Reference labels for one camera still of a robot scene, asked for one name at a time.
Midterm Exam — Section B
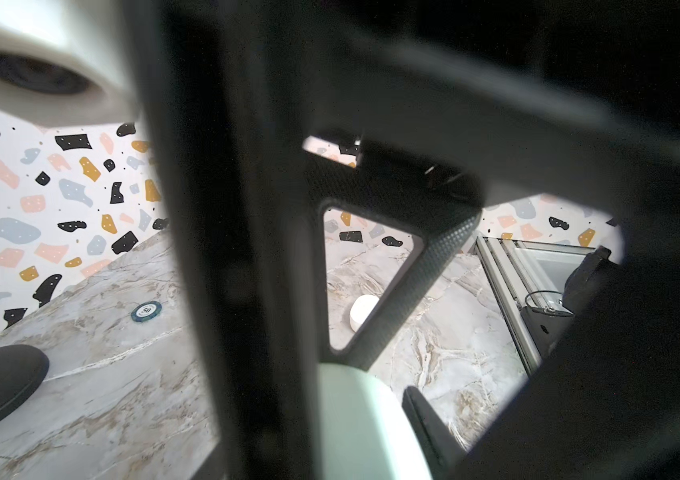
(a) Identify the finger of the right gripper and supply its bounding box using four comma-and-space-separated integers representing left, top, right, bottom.
123, 1, 322, 479
303, 152, 482, 370

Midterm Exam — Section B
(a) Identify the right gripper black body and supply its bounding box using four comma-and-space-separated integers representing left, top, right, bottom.
300, 1, 680, 204

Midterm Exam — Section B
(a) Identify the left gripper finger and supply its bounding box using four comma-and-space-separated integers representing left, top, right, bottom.
402, 386, 466, 479

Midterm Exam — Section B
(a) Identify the mint green earbud case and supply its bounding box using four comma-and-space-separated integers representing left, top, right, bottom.
318, 364, 432, 479

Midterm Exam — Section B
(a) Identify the white earbud charging case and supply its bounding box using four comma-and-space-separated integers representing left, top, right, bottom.
349, 294, 380, 332

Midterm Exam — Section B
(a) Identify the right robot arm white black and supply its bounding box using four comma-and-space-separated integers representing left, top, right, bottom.
120, 1, 680, 479

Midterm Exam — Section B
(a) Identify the small black ring marker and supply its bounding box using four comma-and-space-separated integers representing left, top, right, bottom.
131, 301, 162, 323

